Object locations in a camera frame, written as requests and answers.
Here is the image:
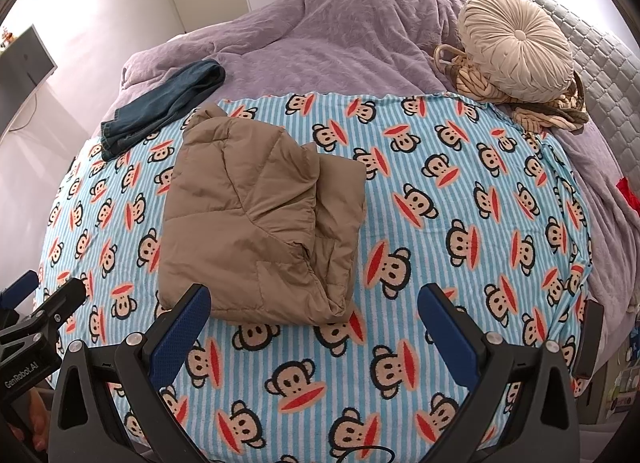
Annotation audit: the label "beige patterned cloth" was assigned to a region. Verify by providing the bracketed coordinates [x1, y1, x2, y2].
[434, 43, 592, 135]

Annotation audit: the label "purple duvet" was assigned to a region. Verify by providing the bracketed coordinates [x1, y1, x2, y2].
[120, 0, 640, 315]

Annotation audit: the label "red cloth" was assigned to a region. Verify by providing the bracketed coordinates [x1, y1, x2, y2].
[615, 176, 640, 217]

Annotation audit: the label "round beige pleated cushion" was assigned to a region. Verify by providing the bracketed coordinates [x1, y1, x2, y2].
[457, 0, 575, 102]

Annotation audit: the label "tan puffer jacket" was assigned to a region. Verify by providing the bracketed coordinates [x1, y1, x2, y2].
[157, 103, 367, 327]

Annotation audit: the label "black flat device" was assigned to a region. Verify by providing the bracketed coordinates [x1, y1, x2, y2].
[572, 299, 605, 380]

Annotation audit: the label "stickered box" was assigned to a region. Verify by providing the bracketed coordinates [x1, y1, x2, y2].
[595, 343, 637, 420]

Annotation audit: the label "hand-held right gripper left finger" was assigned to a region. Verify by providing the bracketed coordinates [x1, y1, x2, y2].
[47, 283, 213, 463]

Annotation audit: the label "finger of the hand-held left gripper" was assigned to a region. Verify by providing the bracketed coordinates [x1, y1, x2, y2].
[0, 270, 41, 313]
[29, 276, 88, 325]

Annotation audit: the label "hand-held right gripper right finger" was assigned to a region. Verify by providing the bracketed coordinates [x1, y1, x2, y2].
[418, 283, 582, 463]

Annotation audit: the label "person's left hand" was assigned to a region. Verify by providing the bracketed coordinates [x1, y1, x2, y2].
[9, 387, 53, 455]

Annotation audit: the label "grey quilted headboard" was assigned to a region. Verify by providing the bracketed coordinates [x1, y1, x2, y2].
[500, 0, 640, 155]

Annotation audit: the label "dark teal folded pants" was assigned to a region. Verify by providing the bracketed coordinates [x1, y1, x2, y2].
[100, 59, 227, 162]

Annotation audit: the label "monkey print striped blanket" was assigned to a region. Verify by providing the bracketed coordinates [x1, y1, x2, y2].
[37, 90, 594, 463]

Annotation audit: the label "grey monitor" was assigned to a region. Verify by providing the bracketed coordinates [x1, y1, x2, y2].
[0, 24, 59, 132]

